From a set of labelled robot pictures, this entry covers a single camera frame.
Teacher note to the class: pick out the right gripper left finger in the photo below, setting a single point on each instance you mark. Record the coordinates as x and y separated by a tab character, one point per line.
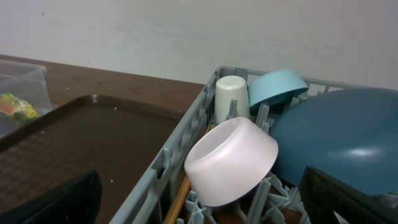
75	201

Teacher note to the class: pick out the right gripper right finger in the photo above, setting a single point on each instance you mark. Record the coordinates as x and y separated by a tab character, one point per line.
324	196

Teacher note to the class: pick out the dark blue plate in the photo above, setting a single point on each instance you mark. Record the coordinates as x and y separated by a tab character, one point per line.
349	134

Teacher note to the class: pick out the wooden chopstick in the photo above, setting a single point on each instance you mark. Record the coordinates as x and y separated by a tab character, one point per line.
178	202

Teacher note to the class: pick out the light blue bowl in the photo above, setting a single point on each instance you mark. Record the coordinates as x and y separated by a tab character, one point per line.
275	87

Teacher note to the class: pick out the cream cup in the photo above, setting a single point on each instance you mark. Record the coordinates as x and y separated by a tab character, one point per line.
227	89

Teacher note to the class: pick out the green orange snack wrapper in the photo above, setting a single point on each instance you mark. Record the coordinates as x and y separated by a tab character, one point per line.
17	109

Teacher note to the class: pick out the grey dishwasher rack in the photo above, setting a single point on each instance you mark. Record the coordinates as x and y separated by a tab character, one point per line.
159	184

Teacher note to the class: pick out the brown plastic tray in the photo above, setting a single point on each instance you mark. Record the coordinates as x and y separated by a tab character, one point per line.
117	138

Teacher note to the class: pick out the clear plastic bin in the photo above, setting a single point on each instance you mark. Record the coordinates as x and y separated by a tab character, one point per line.
27	82

